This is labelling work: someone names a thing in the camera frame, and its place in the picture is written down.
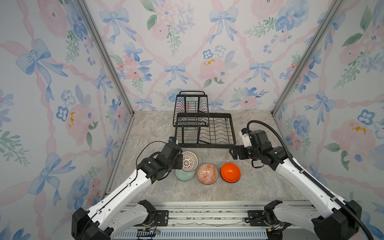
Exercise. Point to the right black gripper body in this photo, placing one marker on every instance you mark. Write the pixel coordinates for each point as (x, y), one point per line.
(248, 153)

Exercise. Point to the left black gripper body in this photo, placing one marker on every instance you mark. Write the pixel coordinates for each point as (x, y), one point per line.
(178, 163)

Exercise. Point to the white patterned lattice bowl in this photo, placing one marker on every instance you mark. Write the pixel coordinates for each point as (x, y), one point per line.
(190, 161)

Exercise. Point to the orange plastic bowl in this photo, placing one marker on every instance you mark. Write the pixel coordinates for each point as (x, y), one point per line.
(230, 173)

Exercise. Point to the mint green ribbed bowl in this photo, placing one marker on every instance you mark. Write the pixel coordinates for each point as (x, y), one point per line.
(184, 176)

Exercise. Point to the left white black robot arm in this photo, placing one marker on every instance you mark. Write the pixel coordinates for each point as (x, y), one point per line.
(106, 219)

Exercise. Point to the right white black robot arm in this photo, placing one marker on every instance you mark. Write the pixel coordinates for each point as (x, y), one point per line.
(281, 161)

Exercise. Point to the red orange patterned bowl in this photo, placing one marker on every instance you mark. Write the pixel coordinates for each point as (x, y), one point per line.
(207, 174)

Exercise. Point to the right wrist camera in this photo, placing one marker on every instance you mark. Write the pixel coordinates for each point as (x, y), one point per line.
(245, 137)

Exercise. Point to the black wire dish rack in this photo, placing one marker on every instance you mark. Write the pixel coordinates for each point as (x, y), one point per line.
(196, 127)

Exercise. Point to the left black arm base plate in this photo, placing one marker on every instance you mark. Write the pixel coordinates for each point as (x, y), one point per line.
(160, 219)

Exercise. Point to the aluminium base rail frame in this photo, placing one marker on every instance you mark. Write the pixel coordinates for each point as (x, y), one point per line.
(207, 220)

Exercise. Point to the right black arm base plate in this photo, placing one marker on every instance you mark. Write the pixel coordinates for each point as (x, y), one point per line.
(256, 218)

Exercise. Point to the left aluminium corner post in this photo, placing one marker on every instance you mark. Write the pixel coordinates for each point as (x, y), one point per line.
(95, 34)

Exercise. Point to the aluminium corner post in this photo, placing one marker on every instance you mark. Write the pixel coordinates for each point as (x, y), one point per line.
(95, 34)
(311, 49)

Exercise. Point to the right aluminium corner post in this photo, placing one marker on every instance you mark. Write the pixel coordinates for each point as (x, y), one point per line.
(311, 49)

